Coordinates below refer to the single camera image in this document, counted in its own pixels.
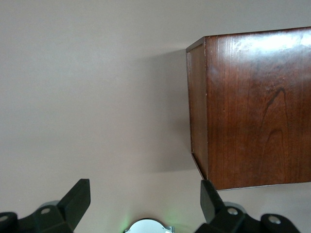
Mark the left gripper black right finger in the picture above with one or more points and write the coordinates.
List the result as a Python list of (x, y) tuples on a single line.
[(209, 199)]

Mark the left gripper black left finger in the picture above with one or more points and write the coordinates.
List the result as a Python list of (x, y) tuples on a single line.
[(73, 201)]

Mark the dark wooden drawer cabinet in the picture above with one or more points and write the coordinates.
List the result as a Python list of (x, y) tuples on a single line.
[(255, 109)]

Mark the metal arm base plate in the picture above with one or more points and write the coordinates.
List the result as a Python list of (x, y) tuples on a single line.
[(172, 229)]

